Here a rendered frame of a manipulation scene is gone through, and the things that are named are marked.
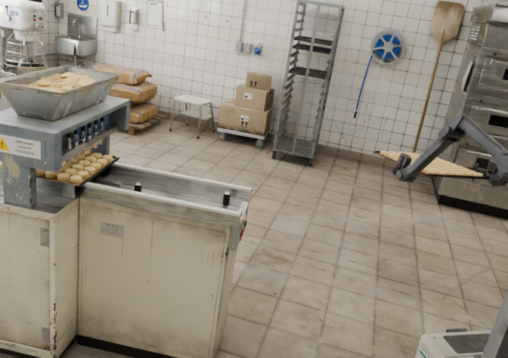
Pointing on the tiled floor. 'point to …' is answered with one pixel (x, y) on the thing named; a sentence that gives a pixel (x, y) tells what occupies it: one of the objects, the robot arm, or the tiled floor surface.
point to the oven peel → (442, 25)
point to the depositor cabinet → (39, 276)
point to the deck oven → (480, 23)
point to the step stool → (193, 110)
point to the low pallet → (145, 124)
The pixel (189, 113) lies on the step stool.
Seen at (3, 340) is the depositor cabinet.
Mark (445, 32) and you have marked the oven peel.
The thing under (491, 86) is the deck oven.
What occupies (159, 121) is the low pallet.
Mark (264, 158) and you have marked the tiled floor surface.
